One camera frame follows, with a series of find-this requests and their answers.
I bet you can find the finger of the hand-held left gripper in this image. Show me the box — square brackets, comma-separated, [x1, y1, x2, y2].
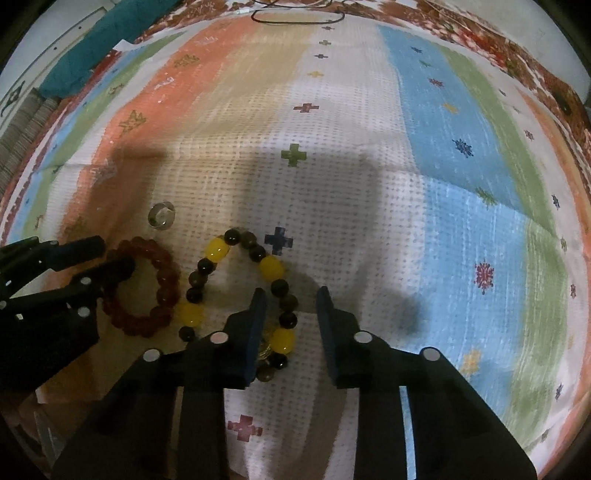
[39, 235, 108, 272]
[9, 256, 137, 311]

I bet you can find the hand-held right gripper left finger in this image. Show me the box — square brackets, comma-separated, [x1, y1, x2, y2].
[51, 287, 269, 480]

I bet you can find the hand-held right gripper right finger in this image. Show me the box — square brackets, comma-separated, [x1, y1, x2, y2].
[316, 286, 539, 480]

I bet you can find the red bead bracelet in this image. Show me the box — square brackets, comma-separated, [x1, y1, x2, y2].
[102, 236, 182, 337]

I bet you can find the dark and yellow bead bracelet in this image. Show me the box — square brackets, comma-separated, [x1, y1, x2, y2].
[178, 227, 300, 384]

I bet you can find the grey striped cushion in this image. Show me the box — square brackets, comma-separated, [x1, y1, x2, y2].
[0, 90, 63, 185]

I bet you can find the striped patterned cloth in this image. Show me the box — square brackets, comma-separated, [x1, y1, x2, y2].
[0, 11, 587, 480]

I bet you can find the white decorated bed board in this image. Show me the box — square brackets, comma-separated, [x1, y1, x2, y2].
[0, 9, 105, 125]

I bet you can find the teal pillow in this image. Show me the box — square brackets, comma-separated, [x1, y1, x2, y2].
[39, 0, 185, 100]

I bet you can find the silver ring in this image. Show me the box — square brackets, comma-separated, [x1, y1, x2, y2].
[148, 201, 177, 230]

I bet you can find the black cable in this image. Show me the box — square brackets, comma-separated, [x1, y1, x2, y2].
[250, 0, 346, 25]

